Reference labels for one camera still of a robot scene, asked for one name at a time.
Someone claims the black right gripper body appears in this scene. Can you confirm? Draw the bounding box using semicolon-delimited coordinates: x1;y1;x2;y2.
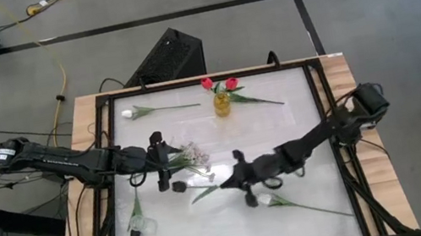
232;147;262;211

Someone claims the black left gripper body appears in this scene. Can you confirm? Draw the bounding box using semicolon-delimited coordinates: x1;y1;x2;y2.
140;129;174;195

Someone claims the white speckled flower bunch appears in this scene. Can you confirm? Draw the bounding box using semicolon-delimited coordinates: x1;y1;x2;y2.
161;138;218;190

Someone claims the white artificial tulip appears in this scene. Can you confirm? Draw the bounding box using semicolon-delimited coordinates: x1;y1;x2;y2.
257;178;356;233
120;93;202;123

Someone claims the red artificial tulip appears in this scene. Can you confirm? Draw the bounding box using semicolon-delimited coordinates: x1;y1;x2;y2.
223;68;286;115
200;74;226;99

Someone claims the yellow glass vase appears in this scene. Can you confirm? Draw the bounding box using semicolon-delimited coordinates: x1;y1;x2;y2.
212;91;233;119

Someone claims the black box speaker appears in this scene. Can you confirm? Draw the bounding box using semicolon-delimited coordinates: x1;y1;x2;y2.
116;22;208;90

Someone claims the black desk beam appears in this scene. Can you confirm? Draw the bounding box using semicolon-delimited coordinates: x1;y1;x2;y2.
0;194;69;236

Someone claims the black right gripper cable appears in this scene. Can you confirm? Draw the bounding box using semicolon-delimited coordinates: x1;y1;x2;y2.
261;173;286;192

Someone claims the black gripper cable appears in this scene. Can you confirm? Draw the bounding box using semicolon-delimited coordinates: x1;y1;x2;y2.
127;169;150;189
261;173;286;192

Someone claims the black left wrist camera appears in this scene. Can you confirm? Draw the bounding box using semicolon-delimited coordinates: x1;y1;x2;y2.
123;142;152;176

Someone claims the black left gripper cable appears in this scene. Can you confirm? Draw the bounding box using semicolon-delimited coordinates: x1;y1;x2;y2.
127;169;150;189

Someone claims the black metal table frame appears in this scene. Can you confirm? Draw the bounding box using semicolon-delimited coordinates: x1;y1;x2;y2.
34;43;421;236

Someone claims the black frame clamp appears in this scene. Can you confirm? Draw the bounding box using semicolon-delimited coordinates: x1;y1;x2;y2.
265;49;282;69

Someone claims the yellow floor cable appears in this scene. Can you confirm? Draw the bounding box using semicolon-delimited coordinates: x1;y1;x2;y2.
0;0;79;154

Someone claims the yellow extension cord plug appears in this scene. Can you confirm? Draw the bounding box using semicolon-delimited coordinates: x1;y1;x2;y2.
24;0;88;18

